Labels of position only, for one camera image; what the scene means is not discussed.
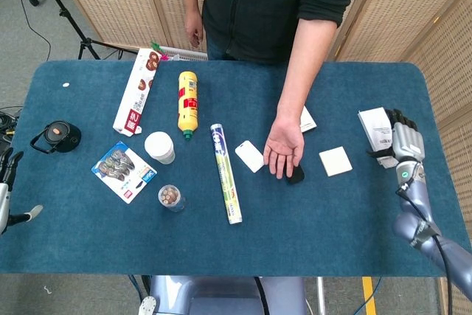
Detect person's left hand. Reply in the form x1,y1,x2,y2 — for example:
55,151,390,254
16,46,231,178
263,114,306,180

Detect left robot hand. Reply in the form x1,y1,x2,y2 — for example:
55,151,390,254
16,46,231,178
0,150,44,235

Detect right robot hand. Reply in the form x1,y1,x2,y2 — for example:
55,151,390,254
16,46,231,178
366,108,426,165

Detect person's right hand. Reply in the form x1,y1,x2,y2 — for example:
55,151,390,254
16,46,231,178
184,21,205,49

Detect white cardboard box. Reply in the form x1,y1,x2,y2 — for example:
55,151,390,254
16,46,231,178
358,107,398,170

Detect person's left forearm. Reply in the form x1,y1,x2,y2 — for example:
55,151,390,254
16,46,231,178
276,15,339,121

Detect person's right forearm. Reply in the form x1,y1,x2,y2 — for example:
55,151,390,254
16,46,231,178
184,8,204,25

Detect small black white box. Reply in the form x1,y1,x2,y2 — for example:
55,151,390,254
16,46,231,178
299,105,319,134

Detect white ribbed panel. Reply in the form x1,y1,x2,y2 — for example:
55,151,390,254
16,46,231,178
158,46,208,62

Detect black blue board eraser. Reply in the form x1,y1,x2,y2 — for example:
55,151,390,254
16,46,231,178
285,162,306,186

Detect green pink plastic clips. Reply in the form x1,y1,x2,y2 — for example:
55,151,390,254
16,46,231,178
150,41,172,63

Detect pale yellow sticky note pad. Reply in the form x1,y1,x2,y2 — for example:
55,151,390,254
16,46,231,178
319,146,354,178

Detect cling film roll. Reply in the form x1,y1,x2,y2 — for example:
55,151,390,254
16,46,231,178
209,123,243,226

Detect person's dark-jacketed torso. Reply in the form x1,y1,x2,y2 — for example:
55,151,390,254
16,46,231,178
180,0,380,65

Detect yellow squeeze bottle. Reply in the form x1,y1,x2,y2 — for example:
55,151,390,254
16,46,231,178
178,70,200,142

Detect long white snack carton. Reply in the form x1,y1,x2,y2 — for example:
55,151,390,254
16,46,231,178
112,47,162,137

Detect blue felt tablecloth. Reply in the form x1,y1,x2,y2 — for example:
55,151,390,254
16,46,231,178
0,59,472,278

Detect stack of white paper cups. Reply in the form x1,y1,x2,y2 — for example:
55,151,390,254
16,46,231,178
144,131,176,166

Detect binder clip blister pack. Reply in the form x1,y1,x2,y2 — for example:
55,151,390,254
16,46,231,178
91,140,158,205

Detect clear jar of pencils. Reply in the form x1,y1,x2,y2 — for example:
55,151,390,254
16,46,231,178
158,184,187,214

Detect black tripod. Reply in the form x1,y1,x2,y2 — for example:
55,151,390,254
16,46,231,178
32,0,138,60

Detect metal table leg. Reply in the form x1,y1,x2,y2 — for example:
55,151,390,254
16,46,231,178
316,276,327,315

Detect grey robot torso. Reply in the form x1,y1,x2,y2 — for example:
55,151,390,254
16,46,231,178
137,274,309,315

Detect black cable bundle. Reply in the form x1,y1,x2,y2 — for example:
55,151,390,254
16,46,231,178
0,105,21,139

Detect black thermos with handle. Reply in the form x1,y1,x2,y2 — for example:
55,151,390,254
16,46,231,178
29,120,83,155

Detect black cable on robot arm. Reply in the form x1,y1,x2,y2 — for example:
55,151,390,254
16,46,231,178
395,170,454,315

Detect blue floor cable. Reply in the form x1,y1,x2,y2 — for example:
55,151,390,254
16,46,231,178
358,276,384,315

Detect thin black floor cable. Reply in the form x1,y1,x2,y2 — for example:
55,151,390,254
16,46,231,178
6,0,52,62

